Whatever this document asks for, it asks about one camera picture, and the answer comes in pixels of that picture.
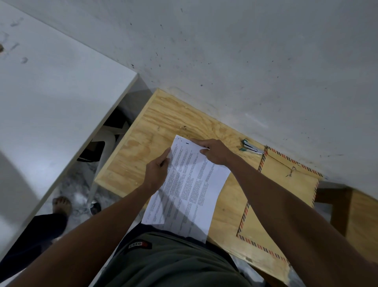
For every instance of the person's right hand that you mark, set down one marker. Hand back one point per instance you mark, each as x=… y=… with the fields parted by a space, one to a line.
x=218 y=152

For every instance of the person's left hand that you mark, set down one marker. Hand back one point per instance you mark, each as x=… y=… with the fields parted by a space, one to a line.
x=155 y=176

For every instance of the person's left thumb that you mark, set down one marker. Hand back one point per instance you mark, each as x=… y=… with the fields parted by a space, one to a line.
x=164 y=155

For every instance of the person's right thumb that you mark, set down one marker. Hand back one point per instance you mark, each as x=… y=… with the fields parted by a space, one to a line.
x=205 y=150

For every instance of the white printed paper sheet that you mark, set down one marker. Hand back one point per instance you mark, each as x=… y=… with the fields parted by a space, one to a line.
x=189 y=195

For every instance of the person's left forearm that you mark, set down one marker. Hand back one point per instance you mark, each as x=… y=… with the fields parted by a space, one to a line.
x=88 y=236

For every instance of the person's right forearm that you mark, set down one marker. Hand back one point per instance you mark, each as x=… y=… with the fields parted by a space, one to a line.
x=295 y=218

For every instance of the small metal stapler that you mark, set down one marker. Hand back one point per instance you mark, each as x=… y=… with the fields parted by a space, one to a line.
x=251 y=147

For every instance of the brown envelope with striped border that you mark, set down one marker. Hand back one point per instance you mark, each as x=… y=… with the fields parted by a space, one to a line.
x=283 y=177

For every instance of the person's grey-green shirt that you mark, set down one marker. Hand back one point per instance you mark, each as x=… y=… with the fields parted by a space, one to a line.
x=171 y=263

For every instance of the person's left foot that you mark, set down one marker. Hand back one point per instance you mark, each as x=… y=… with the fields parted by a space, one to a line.
x=62 y=204

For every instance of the wooden stool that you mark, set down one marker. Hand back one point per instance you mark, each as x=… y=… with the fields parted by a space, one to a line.
x=361 y=218

